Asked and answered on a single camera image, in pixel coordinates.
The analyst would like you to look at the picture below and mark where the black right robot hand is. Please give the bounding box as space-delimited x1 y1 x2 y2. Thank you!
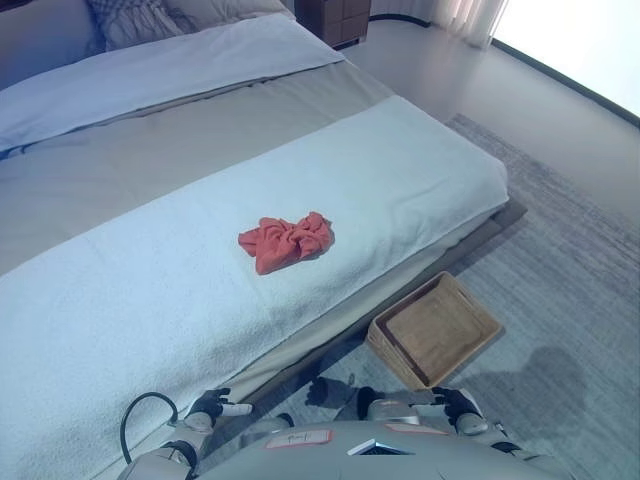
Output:
430 385 484 422

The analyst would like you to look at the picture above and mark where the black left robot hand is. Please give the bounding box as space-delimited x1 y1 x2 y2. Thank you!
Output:
188 387 255 420

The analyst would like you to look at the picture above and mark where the red cloth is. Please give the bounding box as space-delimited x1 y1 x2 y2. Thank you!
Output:
237 211 335 276

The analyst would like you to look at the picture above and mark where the woven wicker basket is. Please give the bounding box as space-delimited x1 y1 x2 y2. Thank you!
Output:
365 271 503 390

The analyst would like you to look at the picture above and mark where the silver right robot leg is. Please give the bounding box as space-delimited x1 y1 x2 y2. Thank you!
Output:
355 384 437 427

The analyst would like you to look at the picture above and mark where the white terry blanket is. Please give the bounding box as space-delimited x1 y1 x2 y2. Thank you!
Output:
0 94 510 480

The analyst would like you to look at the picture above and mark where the grey robot torso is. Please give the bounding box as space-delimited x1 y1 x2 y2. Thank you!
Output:
194 422 551 480

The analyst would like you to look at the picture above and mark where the grey floor rug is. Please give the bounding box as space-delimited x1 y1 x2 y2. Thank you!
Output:
279 113 640 480

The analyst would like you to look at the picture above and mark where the beige duvet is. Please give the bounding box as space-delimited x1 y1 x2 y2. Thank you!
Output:
0 62 401 276

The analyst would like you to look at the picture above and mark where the white folded sheet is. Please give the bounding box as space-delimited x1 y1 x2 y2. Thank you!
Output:
0 12 346 154

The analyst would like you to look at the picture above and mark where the white curtain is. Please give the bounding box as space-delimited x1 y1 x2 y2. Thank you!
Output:
428 0 507 50

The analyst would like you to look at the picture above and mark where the grey pleated pillow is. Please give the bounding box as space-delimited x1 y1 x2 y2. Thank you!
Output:
84 0 187 52

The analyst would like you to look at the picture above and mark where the beige pillow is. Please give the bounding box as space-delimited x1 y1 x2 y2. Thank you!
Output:
164 0 297 37

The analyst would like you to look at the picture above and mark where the brown wooden nightstand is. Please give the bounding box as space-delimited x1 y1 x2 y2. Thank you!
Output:
295 0 372 50

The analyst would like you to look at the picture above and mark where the large grey pillow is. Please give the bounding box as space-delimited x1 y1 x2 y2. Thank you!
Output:
0 0 97 92

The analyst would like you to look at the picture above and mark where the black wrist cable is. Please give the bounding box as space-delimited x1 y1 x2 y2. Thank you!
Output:
119 392 181 467

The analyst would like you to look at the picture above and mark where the brown bed frame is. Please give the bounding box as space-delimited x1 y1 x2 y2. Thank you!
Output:
219 202 529 417

